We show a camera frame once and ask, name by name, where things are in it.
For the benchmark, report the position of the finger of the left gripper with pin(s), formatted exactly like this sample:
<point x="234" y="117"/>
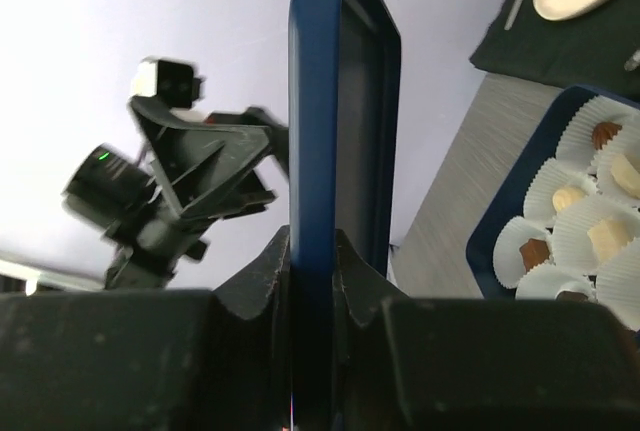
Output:
<point x="206" y="170"/>

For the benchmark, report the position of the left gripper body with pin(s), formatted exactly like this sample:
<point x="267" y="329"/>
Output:
<point x="121" y="199"/>

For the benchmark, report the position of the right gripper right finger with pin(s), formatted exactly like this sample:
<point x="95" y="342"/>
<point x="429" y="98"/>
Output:
<point x="436" y="364"/>

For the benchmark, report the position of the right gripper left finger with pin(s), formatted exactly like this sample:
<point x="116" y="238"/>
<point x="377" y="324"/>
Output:
<point x="152" y="359"/>

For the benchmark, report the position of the dark blue box lid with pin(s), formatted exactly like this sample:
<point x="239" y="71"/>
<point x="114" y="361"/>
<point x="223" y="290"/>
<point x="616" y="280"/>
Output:
<point x="344" y="82"/>

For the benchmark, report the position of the brown rectangular chocolate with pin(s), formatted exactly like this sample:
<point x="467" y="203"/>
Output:
<point x="534" y="252"/>

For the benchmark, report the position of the white round chocolate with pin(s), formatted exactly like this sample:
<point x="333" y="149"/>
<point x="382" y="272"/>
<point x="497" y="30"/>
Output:
<point x="566" y="196"/>

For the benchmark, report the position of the white oval chocolate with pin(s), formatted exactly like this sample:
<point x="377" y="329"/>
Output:
<point x="625" y="172"/>

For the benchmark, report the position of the dark oval chocolate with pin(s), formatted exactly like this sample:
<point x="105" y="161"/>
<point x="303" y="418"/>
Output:
<point x="603" y="132"/>
<point x="572" y="296"/>

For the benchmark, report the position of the dark blue chocolate box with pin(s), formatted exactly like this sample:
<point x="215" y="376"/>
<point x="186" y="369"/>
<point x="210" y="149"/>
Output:
<point x="560" y="153"/>

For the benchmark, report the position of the white square chocolate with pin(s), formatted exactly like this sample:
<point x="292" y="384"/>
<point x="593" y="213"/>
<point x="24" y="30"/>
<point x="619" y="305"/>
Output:
<point x="608" y="237"/>

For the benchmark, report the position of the steak knife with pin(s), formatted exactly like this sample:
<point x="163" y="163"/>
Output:
<point x="633" y="62"/>

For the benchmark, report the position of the black cloth placemat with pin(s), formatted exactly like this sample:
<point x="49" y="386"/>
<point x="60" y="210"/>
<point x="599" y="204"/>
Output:
<point x="590" y="49"/>

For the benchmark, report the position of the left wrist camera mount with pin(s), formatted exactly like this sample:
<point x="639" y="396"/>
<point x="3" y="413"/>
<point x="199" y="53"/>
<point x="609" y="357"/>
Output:
<point x="176" y="83"/>

